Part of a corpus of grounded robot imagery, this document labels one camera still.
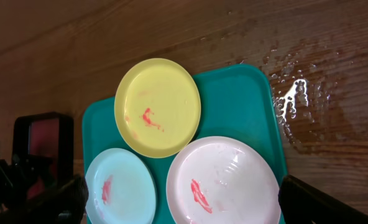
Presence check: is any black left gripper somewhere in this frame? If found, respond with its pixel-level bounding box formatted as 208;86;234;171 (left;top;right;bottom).
0;154;53;211

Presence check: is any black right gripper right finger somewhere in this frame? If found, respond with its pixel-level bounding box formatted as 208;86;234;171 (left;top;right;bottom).
278;175;368;224

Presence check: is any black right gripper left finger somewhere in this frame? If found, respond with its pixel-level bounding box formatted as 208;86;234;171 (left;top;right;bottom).
0;175;89;224

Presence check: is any light blue plastic plate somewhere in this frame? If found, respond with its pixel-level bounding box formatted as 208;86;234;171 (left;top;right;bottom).
85;148;157;224

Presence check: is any yellow-green plastic plate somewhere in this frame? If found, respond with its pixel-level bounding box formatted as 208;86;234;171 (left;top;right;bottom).
114;58;201;158

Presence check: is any black red-lined sponge tray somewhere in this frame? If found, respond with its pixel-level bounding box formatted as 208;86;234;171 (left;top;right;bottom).
12;112;74;200

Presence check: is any teal plastic serving tray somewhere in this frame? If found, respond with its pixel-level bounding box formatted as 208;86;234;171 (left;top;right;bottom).
82;64;287;223

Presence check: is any pink white plastic plate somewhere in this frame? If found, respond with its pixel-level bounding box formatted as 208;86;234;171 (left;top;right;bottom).
166;136;281;224

